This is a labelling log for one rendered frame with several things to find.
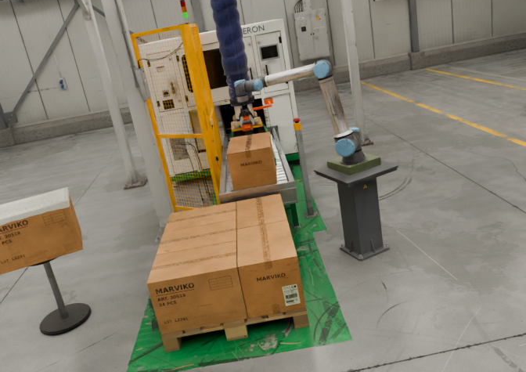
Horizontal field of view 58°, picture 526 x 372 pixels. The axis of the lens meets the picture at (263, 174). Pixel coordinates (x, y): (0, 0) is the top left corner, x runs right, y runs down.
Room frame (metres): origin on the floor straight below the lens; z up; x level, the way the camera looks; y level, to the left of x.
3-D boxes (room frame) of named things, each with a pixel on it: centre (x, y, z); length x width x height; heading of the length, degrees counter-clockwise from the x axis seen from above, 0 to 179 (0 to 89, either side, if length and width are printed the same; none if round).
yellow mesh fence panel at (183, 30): (5.06, 0.80, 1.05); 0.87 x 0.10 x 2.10; 52
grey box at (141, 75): (4.80, 0.99, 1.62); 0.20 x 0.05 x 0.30; 0
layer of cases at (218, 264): (3.38, 0.37, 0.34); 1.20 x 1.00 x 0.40; 0
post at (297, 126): (4.64, -0.42, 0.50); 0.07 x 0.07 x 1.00; 0
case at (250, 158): (4.41, 0.07, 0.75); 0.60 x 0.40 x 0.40; 177
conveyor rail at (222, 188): (5.23, 0.41, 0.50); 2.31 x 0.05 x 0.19; 0
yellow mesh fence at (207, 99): (5.83, 0.50, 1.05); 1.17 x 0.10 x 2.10; 0
